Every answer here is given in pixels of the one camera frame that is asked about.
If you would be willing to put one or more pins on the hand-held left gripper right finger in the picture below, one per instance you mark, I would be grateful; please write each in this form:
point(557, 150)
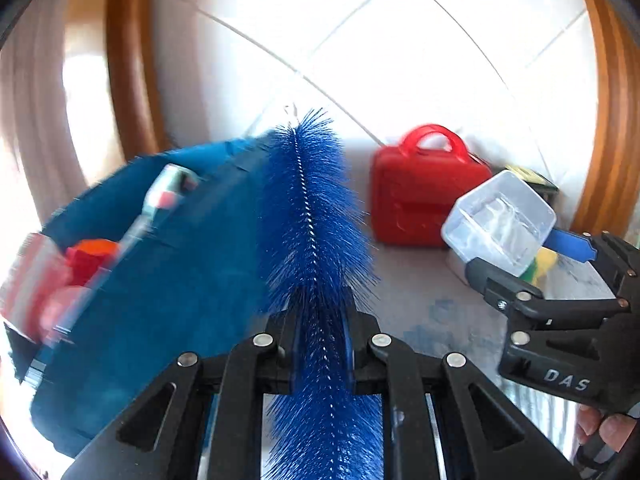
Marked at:
point(362, 355)

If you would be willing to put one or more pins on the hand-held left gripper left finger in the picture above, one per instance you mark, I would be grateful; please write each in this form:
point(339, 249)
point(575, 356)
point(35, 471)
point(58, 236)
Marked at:
point(280, 355)

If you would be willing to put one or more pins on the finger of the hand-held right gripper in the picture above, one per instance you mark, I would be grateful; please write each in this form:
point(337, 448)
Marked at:
point(567, 245)
point(500, 285)

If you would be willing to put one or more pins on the clear plastic tub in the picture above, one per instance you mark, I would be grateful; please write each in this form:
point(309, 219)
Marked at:
point(500, 220)

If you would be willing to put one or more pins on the blue plastic crate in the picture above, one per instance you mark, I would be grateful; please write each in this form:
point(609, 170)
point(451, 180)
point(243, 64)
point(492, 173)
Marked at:
point(175, 300)

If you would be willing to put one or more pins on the blue bottle brush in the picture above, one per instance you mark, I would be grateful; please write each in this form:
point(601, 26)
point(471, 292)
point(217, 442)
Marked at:
point(310, 210)

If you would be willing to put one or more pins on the person's right hand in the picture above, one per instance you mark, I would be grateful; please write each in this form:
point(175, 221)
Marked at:
point(615, 432)

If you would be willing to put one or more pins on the black gift box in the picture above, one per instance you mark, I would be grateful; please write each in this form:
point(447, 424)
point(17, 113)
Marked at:
point(542, 182)

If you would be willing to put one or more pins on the red carry case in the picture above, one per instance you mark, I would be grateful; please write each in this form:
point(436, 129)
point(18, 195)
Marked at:
point(415, 195)

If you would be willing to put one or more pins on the pile of small medicine boxes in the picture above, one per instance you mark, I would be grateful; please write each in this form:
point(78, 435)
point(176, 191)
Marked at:
point(30, 280)

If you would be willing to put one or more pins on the white curtain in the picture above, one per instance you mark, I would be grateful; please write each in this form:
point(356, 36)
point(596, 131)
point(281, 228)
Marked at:
point(30, 110)

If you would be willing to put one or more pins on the curved wooden frame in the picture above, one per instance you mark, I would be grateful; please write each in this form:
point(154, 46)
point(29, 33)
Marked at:
point(615, 135)
point(130, 85)

